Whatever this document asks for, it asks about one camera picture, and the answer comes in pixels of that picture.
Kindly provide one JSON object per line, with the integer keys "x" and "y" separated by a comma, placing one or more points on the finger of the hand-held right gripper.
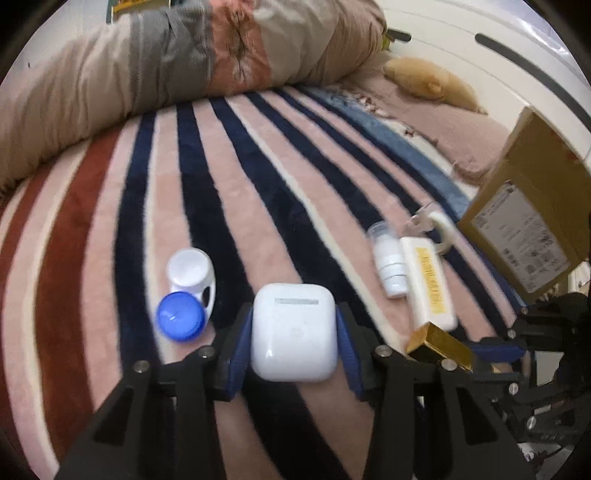
{"x": 515, "y": 392}
{"x": 501, "y": 353}

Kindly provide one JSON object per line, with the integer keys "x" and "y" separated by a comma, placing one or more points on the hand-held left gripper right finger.
{"x": 349, "y": 353}

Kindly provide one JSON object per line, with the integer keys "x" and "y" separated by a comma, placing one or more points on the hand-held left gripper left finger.
{"x": 236, "y": 353}

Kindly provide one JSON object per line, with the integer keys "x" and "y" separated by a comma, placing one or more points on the white earbud case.
{"x": 293, "y": 331}

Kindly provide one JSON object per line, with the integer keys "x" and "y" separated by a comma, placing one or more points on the gold bar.
{"x": 441, "y": 346}

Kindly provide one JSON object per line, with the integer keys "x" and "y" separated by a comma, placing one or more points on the white and blue lens case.
{"x": 190, "y": 295}

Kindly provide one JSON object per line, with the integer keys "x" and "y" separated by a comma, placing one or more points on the white box with yellow label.
{"x": 429, "y": 284}

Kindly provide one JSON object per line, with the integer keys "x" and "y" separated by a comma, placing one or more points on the small white bottle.
{"x": 390, "y": 261}

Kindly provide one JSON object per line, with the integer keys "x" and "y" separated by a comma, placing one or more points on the white tape roll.
{"x": 444, "y": 227}

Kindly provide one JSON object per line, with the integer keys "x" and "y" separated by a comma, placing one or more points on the metal nail clipper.
{"x": 415, "y": 226}

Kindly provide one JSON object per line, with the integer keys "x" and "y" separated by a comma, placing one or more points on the cardboard box with label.
{"x": 524, "y": 207}

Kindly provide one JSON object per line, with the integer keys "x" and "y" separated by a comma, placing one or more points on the striped plush blanket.
{"x": 194, "y": 194}

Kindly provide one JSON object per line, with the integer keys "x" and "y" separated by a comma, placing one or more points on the pink bed sheet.
{"x": 429, "y": 120}

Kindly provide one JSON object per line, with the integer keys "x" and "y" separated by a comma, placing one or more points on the yellow plush toy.
{"x": 431, "y": 78}

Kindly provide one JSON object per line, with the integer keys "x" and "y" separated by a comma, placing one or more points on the beige and grey duvet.
{"x": 152, "y": 69}

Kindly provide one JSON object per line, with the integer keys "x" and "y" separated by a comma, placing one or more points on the white wardrobe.
{"x": 498, "y": 50}

